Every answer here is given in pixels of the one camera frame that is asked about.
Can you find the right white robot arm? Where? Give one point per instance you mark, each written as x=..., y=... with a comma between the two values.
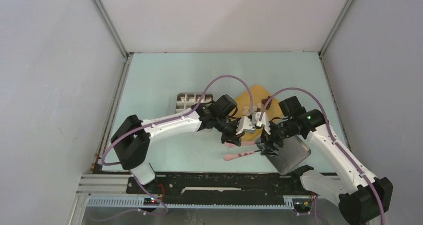
x=358, y=193

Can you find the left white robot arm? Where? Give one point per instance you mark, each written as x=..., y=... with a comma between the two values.
x=133, y=138

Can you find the yellow plastic tray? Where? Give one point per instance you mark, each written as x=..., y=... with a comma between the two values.
x=258, y=93

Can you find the white compartment chocolate box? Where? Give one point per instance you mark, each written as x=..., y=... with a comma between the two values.
x=185, y=101

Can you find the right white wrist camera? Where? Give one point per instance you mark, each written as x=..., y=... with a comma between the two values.
x=260, y=123

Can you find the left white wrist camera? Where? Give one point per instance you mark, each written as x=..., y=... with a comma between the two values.
x=245, y=125

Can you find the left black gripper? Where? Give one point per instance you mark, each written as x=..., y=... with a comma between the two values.
x=231, y=137

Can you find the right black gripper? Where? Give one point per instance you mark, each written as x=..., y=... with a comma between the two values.
x=267, y=141

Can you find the silver metal box lid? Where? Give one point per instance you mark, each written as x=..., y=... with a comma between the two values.
x=293, y=153

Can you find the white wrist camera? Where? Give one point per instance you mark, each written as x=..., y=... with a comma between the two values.
x=260, y=123
x=245, y=125

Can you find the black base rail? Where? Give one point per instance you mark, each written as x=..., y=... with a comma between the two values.
x=225, y=189

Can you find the pink handled metal tongs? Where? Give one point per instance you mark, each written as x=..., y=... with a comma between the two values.
x=229, y=157

